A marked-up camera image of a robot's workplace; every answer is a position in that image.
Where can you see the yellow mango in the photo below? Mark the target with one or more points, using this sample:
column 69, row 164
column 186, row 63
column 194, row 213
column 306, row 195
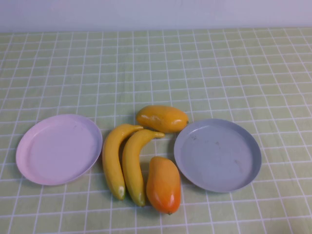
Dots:
column 161, row 119

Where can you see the yellow plastic banana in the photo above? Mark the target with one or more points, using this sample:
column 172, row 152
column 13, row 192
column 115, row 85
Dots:
column 131, row 168
column 111, row 161

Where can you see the orange mango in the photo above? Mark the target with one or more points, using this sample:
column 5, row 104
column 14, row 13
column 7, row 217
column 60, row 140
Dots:
column 163, row 185

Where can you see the grey-blue round plate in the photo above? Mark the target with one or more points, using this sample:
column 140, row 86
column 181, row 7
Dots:
column 217, row 156

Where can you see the pink round plate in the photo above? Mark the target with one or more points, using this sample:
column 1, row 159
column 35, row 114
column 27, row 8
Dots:
column 58, row 151

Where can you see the green checked tablecloth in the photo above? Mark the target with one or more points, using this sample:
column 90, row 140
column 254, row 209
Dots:
column 156, row 73

